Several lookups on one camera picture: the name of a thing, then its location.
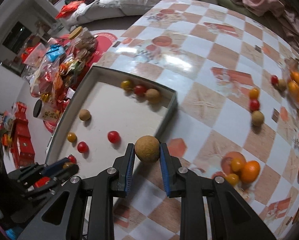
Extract snack bags pile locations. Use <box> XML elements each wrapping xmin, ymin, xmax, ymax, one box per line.
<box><xmin>21</xmin><ymin>35</ymin><xmax>97</xmax><ymax>111</ymax></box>

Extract red gift box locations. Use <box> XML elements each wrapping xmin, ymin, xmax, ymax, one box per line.
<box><xmin>11</xmin><ymin>102</ymin><xmax>35</xmax><ymax>168</ymax></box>

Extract clear glass fruit bowl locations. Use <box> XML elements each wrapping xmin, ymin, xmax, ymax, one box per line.
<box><xmin>283</xmin><ymin>57</ymin><xmax>299</xmax><ymax>109</ymax></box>

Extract small longan tray left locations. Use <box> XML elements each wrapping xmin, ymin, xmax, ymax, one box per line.
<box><xmin>79</xmin><ymin>109</ymin><xmax>91</xmax><ymax>121</ymax></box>

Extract yellow tomato below orange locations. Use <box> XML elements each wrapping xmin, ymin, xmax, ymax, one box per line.
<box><xmin>225</xmin><ymin>173</ymin><xmax>239</xmax><ymax>187</ymax></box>

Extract red cherry tomato cluster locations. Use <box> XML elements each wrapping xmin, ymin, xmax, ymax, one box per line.
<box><xmin>77</xmin><ymin>141</ymin><xmax>89</xmax><ymax>154</ymax></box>
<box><xmin>249</xmin><ymin>99</ymin><xmax>260</xmax><ymax>112</ymax></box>
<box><xmin>133</xmin><ymin>85</ymin><xmax>147</xmax><ymax>97</ymax></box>

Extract glass jar wooden lid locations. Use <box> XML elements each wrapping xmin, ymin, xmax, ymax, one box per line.
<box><xmin>68</xmin><ymin>26</ymin><xmax>97</xmax><ymax>51</ymax></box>

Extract orange near table edge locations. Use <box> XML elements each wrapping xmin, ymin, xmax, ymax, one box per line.
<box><xmin>240</xmin><ymin>160</ymin><xmax>261</xmax><ymax>184</ymax></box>

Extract oranges inside bowl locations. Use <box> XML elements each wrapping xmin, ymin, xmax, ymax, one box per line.
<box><xmin>287</xmin><ymin>70</ymin><xmax>299</xmax><ymax>105</ymax></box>

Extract yellow tomato tray bottom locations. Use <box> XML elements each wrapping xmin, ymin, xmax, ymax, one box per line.
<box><xmin>67</xmin><ymin>132</ymin><xmax>77</xmax><ymax>143</ymax></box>

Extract shallow cardboard box tray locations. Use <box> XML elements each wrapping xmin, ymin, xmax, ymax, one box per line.
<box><xmin>45</xmin><ymin>65</ymin><xmax>178</xmax><ymax>178</ymax></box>

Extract brown longan in tray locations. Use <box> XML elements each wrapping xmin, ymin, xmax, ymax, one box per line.
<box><xmin>145</xmin><ymin>88</ymin><xmax>161</xmax><ymax>104</ymax></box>

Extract yellow tomato beside orange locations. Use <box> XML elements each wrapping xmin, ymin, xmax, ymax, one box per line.
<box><xmin>231</xmin><ymin>158</ymin><xmax>246</xmax><ymax>173</ymax></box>

